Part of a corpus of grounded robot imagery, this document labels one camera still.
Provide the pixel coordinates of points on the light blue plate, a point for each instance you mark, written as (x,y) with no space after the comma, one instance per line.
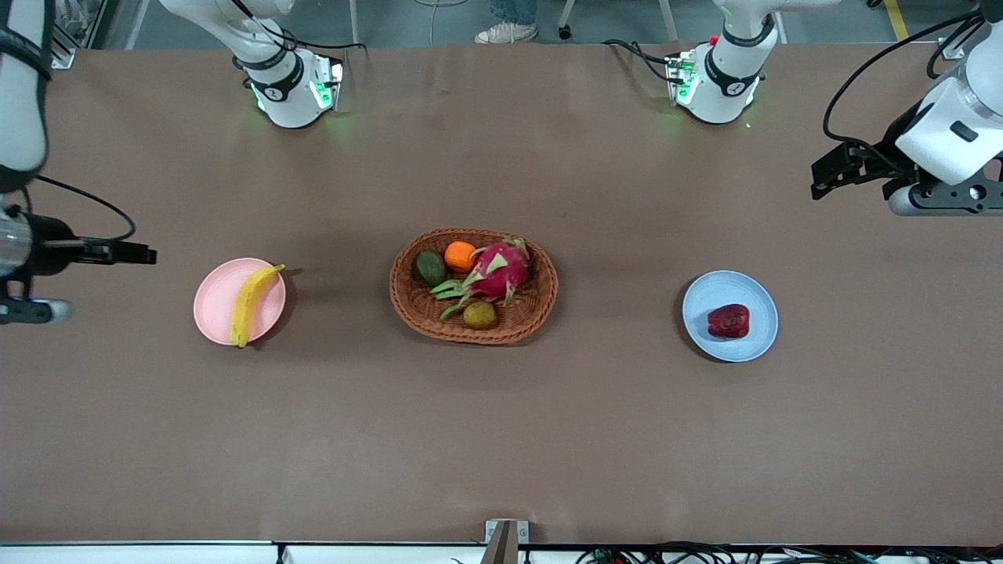
(705,345)

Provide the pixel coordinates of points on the aluminium frame post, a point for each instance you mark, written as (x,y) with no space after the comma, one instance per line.
(950,51)
(63,56)

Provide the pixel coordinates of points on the pink plate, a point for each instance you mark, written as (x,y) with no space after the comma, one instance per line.
(215,301)

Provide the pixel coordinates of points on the brown wicker basket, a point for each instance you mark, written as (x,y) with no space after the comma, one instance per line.
(470,337)

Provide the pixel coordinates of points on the blue jeans leg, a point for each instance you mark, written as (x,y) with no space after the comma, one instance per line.
(513,9)

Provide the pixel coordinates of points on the brown kiwi fruit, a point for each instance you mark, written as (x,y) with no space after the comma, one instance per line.
(479,315)

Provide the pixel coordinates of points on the white sneaker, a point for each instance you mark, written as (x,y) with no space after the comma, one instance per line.
(508,33)

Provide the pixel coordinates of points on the green avocado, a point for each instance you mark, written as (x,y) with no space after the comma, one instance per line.
(431,269)

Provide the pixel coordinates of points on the yellow banana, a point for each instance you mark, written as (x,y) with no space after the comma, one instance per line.
(247,301)

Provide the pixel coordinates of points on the orange fruit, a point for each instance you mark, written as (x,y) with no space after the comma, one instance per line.
(459,256)

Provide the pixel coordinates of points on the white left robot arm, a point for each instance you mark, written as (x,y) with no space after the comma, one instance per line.
(721,94)

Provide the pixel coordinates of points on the red apple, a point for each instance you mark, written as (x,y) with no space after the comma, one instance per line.
(729,321)

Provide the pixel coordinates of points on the pink dragon fruit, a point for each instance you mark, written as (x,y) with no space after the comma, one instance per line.
(495,270)

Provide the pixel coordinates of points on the brown table cover sheet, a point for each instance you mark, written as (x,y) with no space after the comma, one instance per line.
(501,439)

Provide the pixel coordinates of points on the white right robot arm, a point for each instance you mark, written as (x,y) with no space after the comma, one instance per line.
(290,102)

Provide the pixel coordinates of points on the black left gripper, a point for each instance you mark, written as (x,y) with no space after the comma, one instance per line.
(891,146)

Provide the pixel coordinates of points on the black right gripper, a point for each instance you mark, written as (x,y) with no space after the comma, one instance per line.
(48,246)

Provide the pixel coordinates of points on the chair leg with caster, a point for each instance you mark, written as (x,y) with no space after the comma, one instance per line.
(564,30)

